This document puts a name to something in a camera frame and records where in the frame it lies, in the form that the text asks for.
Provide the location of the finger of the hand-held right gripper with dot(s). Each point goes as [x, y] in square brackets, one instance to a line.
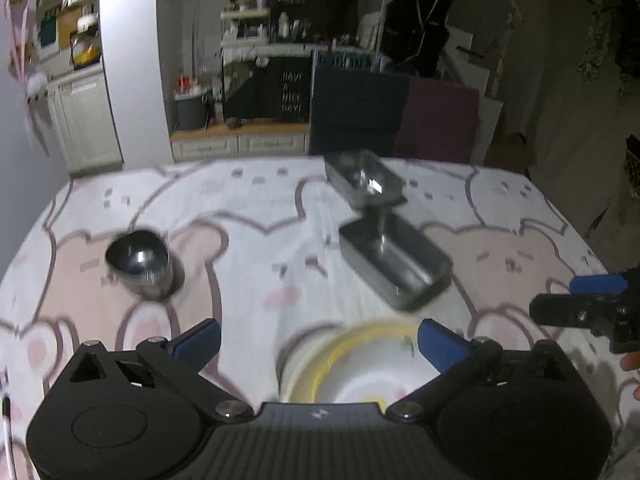
[562, 310]
[597, 285]

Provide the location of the small round steel cup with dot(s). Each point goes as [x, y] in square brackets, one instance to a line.
[140, 262]

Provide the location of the person's right hand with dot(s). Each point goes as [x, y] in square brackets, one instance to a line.
[632, 364]

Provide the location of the pink ribbon wall decoration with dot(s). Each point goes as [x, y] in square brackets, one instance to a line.
[22, 50]

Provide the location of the wooden low cabinet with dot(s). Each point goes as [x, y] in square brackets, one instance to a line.
[240, 144]

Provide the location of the white cabinet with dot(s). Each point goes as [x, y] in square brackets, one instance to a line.
[85, 120]

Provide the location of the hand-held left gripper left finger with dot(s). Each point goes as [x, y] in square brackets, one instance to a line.
[200, 342]

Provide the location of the grey bin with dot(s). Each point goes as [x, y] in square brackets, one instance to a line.
[192, 110]

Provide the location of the hanging plant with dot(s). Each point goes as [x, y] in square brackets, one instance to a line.
[610, 30]

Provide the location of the black net basket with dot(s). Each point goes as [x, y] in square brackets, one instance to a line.
[632, 165]

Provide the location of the bear printed tablecloth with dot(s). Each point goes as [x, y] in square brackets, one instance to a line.
[260, 240]

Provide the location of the black hanging garment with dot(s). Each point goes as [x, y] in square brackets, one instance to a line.
[417, 25]

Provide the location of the square steel container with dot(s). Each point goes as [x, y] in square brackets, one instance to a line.
[367, 177]
[395, 265]

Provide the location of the white board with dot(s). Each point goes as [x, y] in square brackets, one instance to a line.
[475, 65]

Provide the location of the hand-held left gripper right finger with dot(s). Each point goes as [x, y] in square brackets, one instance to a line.
[440, 345]

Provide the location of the white plate with yellow rim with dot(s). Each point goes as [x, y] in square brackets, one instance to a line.
[360, 380]

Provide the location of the shelf with bottles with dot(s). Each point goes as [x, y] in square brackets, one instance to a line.
[250, 30]

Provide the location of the maroon chair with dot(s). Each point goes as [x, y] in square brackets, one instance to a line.
[440, 120]

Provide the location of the dark blue chair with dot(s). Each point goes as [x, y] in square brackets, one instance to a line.
[357, 110]

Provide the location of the black sign board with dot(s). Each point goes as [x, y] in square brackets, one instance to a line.
[287, 90]

